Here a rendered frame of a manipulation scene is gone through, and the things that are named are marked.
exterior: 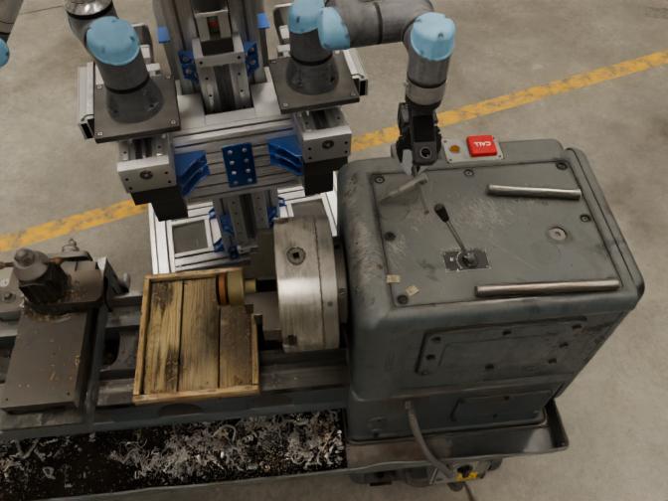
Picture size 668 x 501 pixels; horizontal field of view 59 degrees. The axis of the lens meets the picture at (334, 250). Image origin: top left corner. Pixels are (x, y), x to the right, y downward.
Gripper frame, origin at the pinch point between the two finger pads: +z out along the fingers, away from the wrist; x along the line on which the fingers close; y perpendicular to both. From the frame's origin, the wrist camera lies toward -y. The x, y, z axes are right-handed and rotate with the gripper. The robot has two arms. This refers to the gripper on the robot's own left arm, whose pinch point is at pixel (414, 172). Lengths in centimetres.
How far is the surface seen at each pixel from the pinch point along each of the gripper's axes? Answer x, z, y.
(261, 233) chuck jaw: 34.3, 9.9, -5.8
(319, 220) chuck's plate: 21.3, 8.1, -4.8
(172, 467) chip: 66, 74, -37
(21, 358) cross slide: 94, 33, -20
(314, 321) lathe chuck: 24.3, 15.1, -26.3
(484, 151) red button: -18.3, 3.3, 7.9
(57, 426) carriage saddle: 85, 39, -35
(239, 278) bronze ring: 40.5, 17.9, -12.3
